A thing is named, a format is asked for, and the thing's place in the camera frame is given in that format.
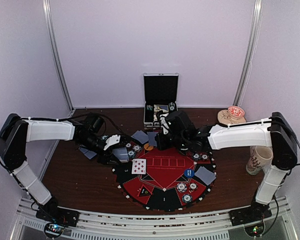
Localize single card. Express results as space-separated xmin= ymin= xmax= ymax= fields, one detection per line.
xmin=147 ymin=131 xmax=158 ymax=147

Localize blue checkered card deck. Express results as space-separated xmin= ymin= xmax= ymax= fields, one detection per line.
xmin=112 ymin=147 xmax=129 ymax=163

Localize teal chip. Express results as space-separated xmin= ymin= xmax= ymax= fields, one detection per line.
xmin=128 ymin=150 xmax=136 ymax=159

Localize eight of diamonds card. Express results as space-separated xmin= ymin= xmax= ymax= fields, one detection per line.
xmin=131 ymin=158 xmax=147 ymax=175

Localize blue chip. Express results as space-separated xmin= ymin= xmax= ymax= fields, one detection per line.
xmin=181 ymin=194 xmax=193 ymax=204

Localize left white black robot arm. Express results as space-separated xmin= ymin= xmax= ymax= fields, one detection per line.
xmin=0 ymin=113 xmax=132 ymax=222

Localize chip stack under right arm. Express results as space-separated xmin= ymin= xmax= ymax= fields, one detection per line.
xmin=245 ymin=145 xmax=274 ymax=176

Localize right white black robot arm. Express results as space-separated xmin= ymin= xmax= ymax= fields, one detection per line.
xmin=155 ymin=110 xmax=300 ymax=221

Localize yellow big blind button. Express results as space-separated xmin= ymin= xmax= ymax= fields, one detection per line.
xmin=144 ymin=143 xmax=154 ymax=151

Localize chip on seat five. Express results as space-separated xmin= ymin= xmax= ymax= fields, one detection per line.
xmin=133 ymin=145 xmax=142 ymax=152

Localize card decks in case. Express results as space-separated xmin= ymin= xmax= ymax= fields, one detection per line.
xmin=153 ymin=104 xmax=169 ymax=114

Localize chips in case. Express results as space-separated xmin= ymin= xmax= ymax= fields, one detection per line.
xmin=168 ymin=102 xmax=176 ymax=112

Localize round red black poker mat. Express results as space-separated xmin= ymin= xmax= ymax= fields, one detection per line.
xmin=112 ymin=141 xmax=217 ymax=212

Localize blue small blind button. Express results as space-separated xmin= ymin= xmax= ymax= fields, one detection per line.
xmin=184 ymin=168 xmax=195 ymax=178

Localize red chip on seat eight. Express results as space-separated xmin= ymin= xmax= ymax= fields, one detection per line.
xmin=201 ymin=154 xmax=209 ymax=161

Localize white chip stack near ten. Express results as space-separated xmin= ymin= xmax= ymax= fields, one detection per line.
xmin=176 ymin=182 xmax=188 ymax=193

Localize aluminium poker case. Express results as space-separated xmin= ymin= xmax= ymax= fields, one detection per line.
xmin=143 ymin=73 xmax=179 ymax=128

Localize round wooden board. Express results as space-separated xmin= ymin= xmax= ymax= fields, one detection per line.
xmin=217 ymin=109 xmax=246 ymax=125

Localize red white patterned bowl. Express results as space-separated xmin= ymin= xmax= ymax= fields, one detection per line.
xmin=227 ymin=105 xmax=245 ymax=119

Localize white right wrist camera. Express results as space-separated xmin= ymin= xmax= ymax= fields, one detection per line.
xmin=156 ymin=110 xmax=170 ymax=135

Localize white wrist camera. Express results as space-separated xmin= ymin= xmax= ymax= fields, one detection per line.
xmin=103 ymin=134 xmax=121 ymax=151
xmin=156 ymin=110 xmax=170 ymax=135

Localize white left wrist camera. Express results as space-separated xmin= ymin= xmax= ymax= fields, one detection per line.
xmin=103 ymin=134 xmax=121 ymax=151

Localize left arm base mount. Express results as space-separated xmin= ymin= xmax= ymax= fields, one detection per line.
xmin=35 ymin=207 xmax=80 ymax=227

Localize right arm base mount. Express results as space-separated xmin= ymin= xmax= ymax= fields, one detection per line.
xmin=228 ymin=200 xmax=272 ymax=226

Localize aluminium front rail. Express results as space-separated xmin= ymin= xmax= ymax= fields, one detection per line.
xmin=8 ymin=197 xmax=300 ymax=240

